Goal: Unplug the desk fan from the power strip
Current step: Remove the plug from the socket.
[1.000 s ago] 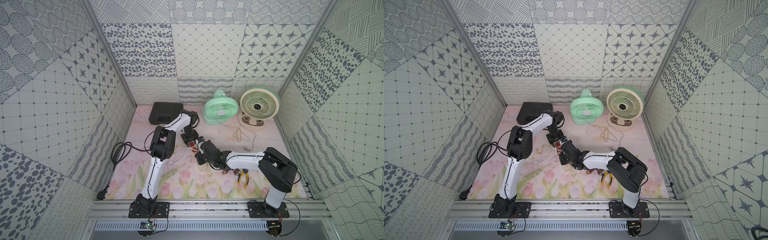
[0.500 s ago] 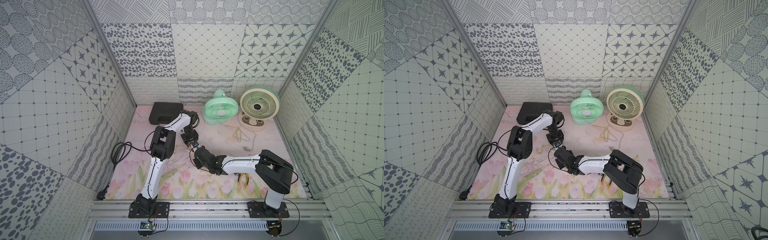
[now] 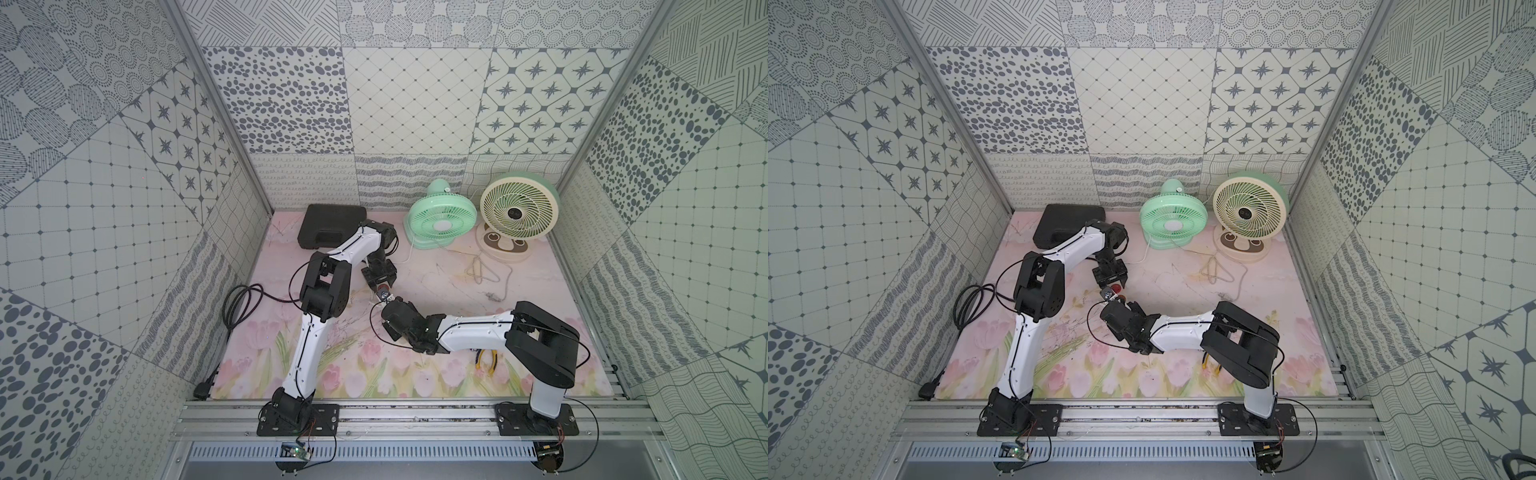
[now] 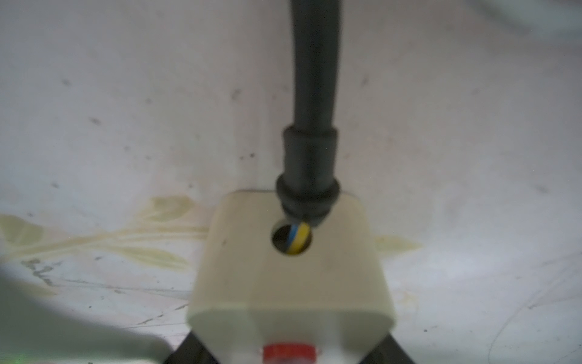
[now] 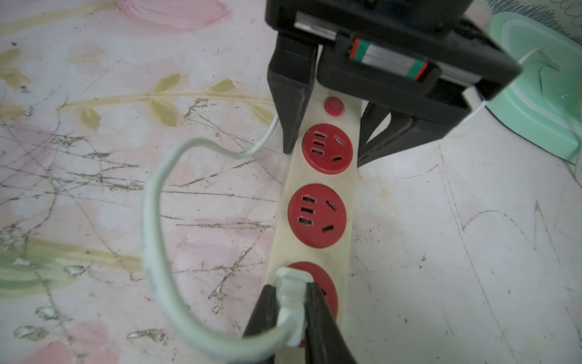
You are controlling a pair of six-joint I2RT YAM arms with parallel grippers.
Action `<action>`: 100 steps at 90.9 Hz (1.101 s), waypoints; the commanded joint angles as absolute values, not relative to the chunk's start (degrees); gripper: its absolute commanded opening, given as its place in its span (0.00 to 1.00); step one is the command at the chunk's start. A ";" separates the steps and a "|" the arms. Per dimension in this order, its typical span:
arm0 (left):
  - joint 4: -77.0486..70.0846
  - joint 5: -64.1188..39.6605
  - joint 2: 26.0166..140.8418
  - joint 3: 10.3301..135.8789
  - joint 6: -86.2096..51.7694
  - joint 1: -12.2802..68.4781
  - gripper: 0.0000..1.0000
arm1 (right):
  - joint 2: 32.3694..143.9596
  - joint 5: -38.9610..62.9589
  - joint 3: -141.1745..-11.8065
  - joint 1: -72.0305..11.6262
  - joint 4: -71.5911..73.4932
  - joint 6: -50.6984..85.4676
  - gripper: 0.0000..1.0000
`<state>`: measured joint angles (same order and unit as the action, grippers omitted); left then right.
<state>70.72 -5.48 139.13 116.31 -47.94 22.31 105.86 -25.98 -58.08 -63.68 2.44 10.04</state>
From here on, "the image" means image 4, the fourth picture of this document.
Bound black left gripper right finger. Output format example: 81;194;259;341
360;335;415;364

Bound black power strip cable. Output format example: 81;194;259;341
274;0;342;256

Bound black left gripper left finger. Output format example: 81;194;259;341
164;332;209;364

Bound cream power strip red sockets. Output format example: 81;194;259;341
186;191;396;363

